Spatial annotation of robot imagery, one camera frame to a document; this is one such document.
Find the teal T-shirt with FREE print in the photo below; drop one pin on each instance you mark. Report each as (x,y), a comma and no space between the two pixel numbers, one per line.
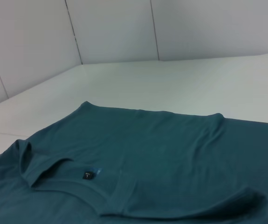
(147,163)

